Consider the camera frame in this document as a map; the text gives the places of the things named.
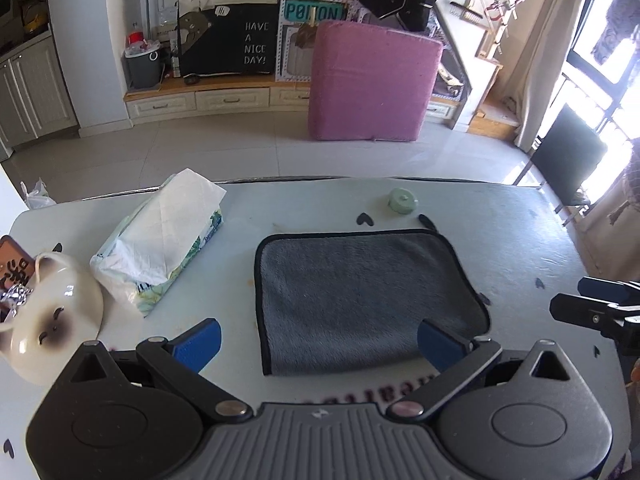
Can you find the wooden stepped shelf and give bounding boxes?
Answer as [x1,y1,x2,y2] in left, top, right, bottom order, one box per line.
[434,0,527,137]

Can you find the white cat face mug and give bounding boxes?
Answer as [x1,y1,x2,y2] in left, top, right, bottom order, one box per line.
[0,251,105,386]

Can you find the brown snack packet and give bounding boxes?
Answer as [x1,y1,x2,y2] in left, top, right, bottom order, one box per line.
[0,234,37,302]

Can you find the dark hanging cloth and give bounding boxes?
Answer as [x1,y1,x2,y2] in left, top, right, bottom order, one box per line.
[591,0,640,64]

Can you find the small green round lid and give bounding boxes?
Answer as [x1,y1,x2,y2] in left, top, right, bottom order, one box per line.
[387,188,422,215]

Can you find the grey towel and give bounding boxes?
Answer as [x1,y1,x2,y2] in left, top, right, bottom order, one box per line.
[254,229,492,377]

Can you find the black television cover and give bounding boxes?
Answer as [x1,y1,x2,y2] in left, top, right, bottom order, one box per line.
[177,2,281,79]

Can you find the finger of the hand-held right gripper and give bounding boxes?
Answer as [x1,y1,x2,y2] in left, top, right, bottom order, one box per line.
[549,292,634,333]
[577,276,640,308]

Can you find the soft tissue pack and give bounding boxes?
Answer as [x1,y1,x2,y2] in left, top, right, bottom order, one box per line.
[89,167,227,318]

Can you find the pink cushion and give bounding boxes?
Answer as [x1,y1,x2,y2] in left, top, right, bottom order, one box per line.
[306,20,445,142]

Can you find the silver foil wrapper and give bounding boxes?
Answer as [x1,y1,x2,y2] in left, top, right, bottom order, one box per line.
[0,284,34,322]

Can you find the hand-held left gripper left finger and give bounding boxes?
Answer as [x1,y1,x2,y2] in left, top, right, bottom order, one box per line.
[63,318,254,420]

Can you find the teal sign poster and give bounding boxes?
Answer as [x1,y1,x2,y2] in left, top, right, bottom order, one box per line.
[275,0,351,84]

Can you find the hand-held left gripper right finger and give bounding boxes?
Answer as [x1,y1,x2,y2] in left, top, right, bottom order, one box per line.
[387,318,577,420]

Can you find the grey trash bin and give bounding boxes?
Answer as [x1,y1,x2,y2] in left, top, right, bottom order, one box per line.
[123,47,162,92]

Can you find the black chair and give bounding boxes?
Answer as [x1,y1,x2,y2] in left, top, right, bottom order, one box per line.
[515,105,609,229]

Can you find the white plastic bag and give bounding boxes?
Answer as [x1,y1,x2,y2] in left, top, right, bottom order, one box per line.
[20,177,57,210]

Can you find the cream low drawer cabinet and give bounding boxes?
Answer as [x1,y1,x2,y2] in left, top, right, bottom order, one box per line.
[122,76,461,122]

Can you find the beige curtain with tassel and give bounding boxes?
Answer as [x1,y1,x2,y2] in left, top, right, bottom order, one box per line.
[575,137,640,283]

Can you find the white tall cabinet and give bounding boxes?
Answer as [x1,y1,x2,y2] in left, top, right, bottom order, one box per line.
[0,29,81,150]

